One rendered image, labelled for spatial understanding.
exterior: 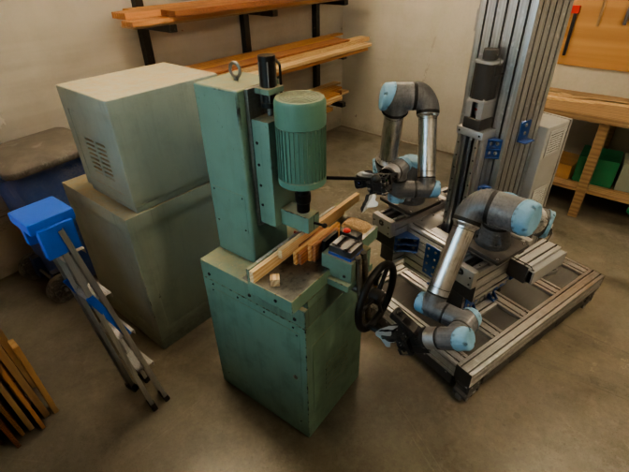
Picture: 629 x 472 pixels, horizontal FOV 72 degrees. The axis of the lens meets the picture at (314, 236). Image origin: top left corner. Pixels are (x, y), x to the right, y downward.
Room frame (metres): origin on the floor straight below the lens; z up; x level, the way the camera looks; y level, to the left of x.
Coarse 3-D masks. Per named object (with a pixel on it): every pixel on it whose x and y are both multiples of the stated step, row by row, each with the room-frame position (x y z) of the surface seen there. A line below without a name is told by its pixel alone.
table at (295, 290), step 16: (368, 240) 1.52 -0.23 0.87; (272, 272) 1.28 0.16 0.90; (288, 272) 1.28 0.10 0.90; (304, 272) 1.27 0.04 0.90; (320, 272) 1.27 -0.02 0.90; (256, 288) 1.20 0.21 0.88; (272, 288) 1.18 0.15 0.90; (288, 288) 1.18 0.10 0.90; (304, 288) 1.18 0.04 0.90; (320, 288) 1.24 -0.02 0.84; (272, 304) 1.16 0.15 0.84; (288, 304) 1.11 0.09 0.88
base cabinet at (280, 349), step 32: (224, 288) 1.43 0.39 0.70; (224, 320) 1.45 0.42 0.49; (256, 320) 1.31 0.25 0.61; (288, 320) 1.21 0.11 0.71; (320, 320) 1.24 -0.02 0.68; (352, 320) 1.43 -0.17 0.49; (224, 352) 1.47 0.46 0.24; (256, 352) 1.33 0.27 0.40; (288, 352) 1.21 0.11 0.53; (320, 352) 1.23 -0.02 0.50; (352, 352) 1.44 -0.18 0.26; (256, 384) 1.35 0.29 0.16; (288, 384) 1.22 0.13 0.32; (320, 384) 1.23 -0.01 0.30; (288, 416) 1.23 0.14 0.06; (320, 416) 1.23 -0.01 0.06
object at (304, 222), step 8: (288, 208) 1.46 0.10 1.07; (296, 208) 1.46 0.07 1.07; (288, 216) 1.44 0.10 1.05; (296, 216) 1.41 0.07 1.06; (304, 216) 1.39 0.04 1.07; (312, 216) 1.40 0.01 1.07; (288, 224) 1.44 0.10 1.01; (296, 224) 1.41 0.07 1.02; (304, 224) 1.39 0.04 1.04; (312, 224) 1.40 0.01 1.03
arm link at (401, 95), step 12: (384, 84) 1.85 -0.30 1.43; (396, 84) 1.82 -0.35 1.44; (408, 84) 1.82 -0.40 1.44; (384, 96) 1.80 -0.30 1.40; (396, 96) 1.79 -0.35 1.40; (408, 96) 1.79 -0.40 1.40; (384, 108) 1.80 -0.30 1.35; (396, 108) 1.80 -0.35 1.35; (408, 108) 1.80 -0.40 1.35; (384, 120) 1.88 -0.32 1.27; (396, 120) 1.83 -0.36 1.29; (384, 132) 1.88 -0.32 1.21; (396, 132) 1.86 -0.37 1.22; (384, 144) 1.90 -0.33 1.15; (396, 144) 1.89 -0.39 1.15; (384, 156) 1.91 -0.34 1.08; (396, 156) 1.92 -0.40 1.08
